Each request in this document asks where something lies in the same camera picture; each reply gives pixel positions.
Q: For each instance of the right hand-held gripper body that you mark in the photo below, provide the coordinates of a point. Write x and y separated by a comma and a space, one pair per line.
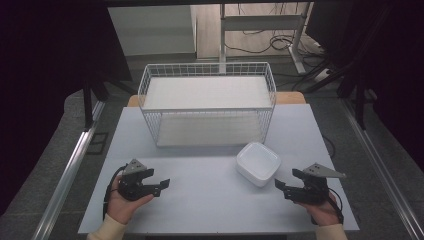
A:
315, 191

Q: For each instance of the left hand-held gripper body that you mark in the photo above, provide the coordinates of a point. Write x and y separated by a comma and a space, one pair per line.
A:
131, 186

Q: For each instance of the person's right hand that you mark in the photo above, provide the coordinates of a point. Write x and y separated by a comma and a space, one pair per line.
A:
321, 211

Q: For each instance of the person's left hand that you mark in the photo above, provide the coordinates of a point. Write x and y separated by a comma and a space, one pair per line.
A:
121, 208

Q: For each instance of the white square dish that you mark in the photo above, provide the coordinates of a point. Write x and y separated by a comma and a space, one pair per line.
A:
258, 163

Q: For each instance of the wooden table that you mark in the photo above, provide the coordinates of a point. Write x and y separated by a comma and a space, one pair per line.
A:
290, 97

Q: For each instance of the black metal stand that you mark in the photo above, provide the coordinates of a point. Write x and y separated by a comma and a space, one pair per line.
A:
88, 103
359, 100

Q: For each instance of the white power strip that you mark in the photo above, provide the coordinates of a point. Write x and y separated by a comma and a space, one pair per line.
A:
321, 75

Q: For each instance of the grey cabinet panel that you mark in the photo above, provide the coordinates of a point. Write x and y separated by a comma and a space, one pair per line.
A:
151, 30

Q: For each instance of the aluminium rail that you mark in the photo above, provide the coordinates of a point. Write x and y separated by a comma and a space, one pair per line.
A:
70, 170
383, 166

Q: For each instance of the white metal desk frame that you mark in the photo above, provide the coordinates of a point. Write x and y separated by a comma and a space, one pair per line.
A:
260, 22

